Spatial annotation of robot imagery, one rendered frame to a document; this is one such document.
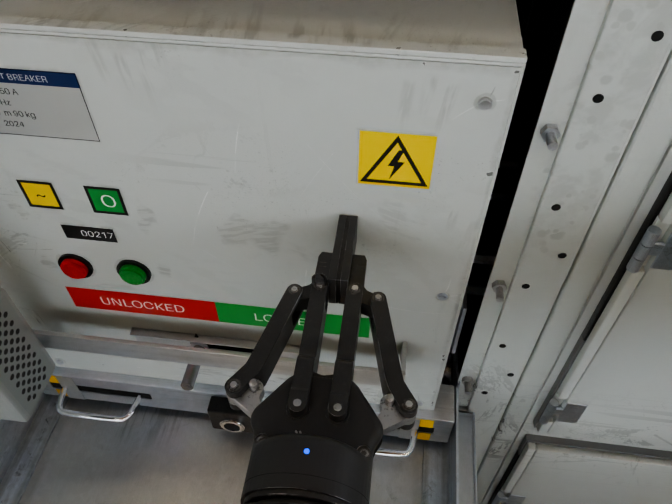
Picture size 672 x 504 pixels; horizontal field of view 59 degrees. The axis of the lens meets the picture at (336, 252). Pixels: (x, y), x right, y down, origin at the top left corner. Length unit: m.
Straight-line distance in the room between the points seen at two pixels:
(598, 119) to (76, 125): 0.40
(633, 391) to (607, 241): 0.24
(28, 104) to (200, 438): 0.49
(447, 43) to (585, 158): 0.16
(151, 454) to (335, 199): 0.48
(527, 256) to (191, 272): 0.32
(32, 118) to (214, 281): 0.21
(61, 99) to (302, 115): 0.18
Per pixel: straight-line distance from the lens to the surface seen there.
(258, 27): 0.43
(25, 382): 0.70
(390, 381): 0.40
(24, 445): 0.90
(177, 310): 0.65
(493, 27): 0.44
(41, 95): 0.50
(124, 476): 0.84
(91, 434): 0.88
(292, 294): 0.44
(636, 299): 0.63
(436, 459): 0.81
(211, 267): 0.57
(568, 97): 0.48
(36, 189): 0.58
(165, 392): 0.80
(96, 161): 0.52
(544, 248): 0.58
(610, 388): 0.76
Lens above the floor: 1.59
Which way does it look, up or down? 48 degrees down
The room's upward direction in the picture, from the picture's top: straight up
